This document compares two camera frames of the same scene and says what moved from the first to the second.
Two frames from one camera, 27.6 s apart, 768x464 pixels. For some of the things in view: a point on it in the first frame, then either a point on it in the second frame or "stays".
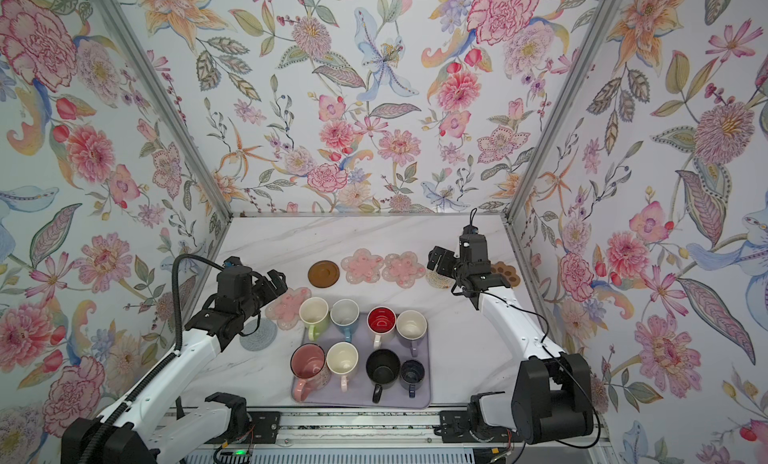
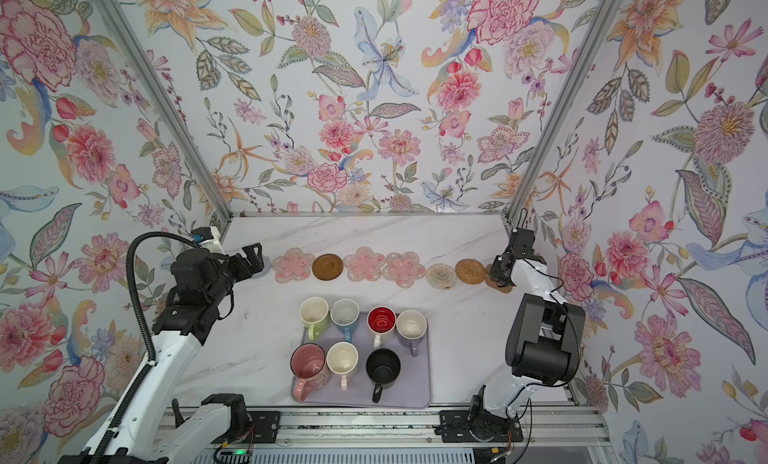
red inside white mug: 381,320 stays
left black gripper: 281,286 → 237,262
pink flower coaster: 362,266 stays
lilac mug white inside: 411,325 stays
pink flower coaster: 286,311 → 295,264
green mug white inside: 314,311 stays
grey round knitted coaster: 262,338 → 266,268
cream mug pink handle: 341,359 stays
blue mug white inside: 345,314 stays
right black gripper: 449,258 → 498,267
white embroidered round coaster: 439,280 stays
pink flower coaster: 403,269 stays
